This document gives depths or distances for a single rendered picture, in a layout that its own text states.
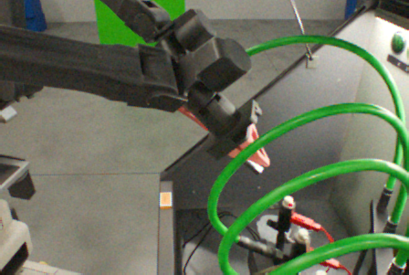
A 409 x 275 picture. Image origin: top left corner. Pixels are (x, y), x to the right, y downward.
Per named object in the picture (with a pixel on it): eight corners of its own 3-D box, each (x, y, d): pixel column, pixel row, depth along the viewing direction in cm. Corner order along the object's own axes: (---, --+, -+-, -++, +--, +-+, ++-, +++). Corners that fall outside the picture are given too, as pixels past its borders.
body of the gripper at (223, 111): (259, 125, 49) (225, 90, 47) (211, 159, 54) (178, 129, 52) (260, 105, 55) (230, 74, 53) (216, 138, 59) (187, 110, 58)
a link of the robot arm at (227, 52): (133, 57, 49) (141, 105, 45) (182, 5, 42) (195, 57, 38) (194, 77, 57) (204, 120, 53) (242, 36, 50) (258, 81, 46)
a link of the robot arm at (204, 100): (173, 77, 55) (160, 94, 50) (200, 52, 51) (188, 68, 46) (202, 105, 57) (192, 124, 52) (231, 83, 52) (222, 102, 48)
